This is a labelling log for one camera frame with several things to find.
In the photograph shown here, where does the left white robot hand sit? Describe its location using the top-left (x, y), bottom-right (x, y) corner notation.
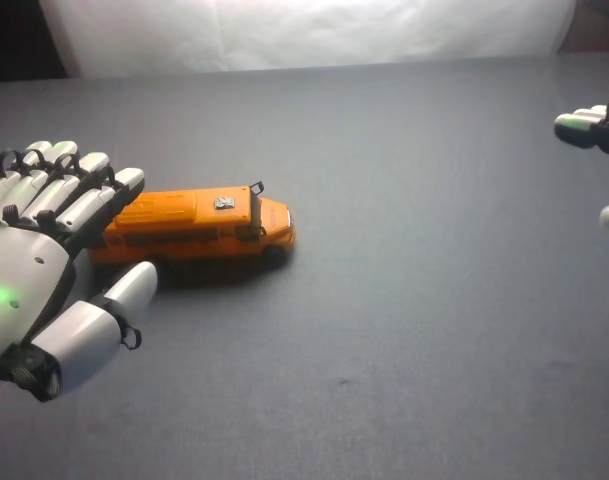
top-left (0, 140), bottom-right (159, 403)

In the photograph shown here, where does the white backdrop sheet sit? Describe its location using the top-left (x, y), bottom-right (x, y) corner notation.
top-left (37, 0), bottom-right (577, 79)

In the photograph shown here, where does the grey table cloth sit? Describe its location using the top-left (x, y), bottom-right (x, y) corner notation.
top-left (0, 54), bottom-right (609, 480)

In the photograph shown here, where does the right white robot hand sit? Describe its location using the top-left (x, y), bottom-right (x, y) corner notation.
top-left (553, 97), bottom-right (609, 249)

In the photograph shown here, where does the yellow toy school bus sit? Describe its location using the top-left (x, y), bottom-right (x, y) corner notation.
top-left (87, 181), bottom-right (298, 275)

